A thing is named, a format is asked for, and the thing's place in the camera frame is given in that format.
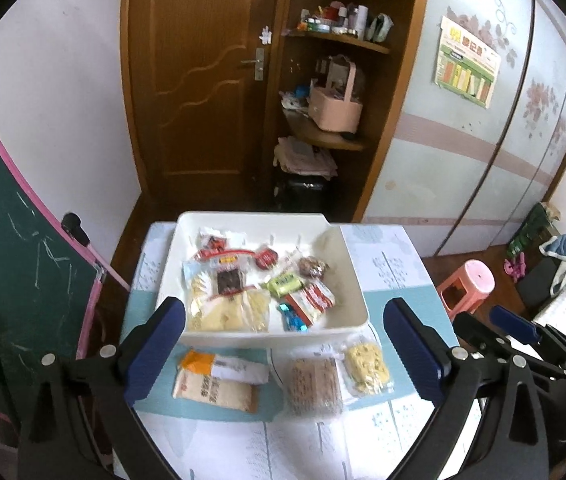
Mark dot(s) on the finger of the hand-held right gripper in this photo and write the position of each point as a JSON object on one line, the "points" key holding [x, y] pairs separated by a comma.
{"points": [[483, 337], [513, 321]]}

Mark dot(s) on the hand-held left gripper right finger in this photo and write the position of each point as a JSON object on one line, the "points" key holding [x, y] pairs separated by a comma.
{"points": [[413, 347]]}

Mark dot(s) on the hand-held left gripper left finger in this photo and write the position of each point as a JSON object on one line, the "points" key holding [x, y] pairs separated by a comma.
{"points": [[155, 345]]}

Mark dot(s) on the white plastic tray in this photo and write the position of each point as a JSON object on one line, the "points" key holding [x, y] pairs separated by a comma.
{"points": [[350, 280]]}

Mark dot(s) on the clear bag of puffed rice cakes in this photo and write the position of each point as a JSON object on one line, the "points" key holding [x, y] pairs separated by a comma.
{"points": [[243, 312]]}

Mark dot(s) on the shiny blue snack packet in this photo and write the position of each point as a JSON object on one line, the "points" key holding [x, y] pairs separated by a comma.
{"points": [[290, 317]]}

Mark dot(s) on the black cushion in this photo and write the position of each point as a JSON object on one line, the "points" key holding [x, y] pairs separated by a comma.
{"points": [[535, 285]]}

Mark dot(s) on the small clear bag yellow snack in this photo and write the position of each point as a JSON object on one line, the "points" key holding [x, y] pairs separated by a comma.
{"points": [[367, 367]]}

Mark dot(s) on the pink plastic stool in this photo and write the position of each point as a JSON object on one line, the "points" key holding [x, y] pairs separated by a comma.
{"points": [[468, 285]]}

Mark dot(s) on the pink plastic toy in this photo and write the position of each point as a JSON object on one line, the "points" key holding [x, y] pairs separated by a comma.
{"points": [[514, 266]]}

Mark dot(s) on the orange beige snack packet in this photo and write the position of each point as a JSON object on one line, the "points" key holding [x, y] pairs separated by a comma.
{"points": [[208, 385]]}

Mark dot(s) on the blue white towel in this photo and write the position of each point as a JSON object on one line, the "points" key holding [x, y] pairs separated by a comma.
{"points": [[565, 252]]}

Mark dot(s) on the green cardboard box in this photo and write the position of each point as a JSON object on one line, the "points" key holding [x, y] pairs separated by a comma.
{"points": [[530, 235]]}

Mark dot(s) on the dark brown snack packet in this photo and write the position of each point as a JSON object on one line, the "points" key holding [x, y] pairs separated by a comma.
{"points": [[229, 282]]}

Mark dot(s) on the clear packet of crackers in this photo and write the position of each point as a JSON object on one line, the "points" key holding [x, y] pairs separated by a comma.
{"points": [[313, 385]]}

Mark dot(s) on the long red white snack packet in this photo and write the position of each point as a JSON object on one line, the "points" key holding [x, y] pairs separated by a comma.
{"points": [[228, 258]]}

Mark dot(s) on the small red snack packet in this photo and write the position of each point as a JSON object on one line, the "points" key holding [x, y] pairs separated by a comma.
{"points": [[213, 242]]}

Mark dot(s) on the black chalkboard knob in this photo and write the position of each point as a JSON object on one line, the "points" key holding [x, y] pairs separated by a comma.
{"points": [[75, 230]]}

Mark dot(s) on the round red snack packet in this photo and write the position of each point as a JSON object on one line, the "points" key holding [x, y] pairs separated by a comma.
{"points": [[266, 258]]}

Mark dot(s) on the green snack packet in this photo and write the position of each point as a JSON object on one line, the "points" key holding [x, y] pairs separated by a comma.
{"points": [[283, 283]]}

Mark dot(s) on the light blue floral wardrobe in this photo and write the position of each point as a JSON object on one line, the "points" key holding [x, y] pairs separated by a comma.
{"points": [[453, 160]]}

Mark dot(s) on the black bin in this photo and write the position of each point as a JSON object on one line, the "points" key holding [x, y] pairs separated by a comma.
{"points": [[303, 192]]}

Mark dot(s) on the stack of folded papers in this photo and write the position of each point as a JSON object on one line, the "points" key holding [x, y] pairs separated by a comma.
{"points": [[305, 157]]}

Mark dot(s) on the wooden corner shelf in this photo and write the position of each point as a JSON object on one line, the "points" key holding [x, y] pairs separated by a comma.
{"points": [[393, 125]]}

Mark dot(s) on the brown wooden door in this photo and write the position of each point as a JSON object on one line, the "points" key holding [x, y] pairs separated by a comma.
{"points": [[198, 85]]}

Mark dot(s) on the small blue container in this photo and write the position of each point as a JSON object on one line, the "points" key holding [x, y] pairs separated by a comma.
{"points": [[302, 92]]}

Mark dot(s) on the white door hook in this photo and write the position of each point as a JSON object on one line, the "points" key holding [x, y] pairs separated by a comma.
{"points": [[265, 35]]}

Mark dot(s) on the cluster of bottles and jars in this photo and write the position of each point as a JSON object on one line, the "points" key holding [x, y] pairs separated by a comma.
{"points": [[343, 20]]}

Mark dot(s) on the green chalkboard with pink frame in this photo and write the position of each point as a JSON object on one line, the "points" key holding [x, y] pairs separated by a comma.
{"points": [[18, 285]]}

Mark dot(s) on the wall calendar poster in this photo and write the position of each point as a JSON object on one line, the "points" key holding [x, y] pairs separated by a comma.
{"points": [[465, 60]]}

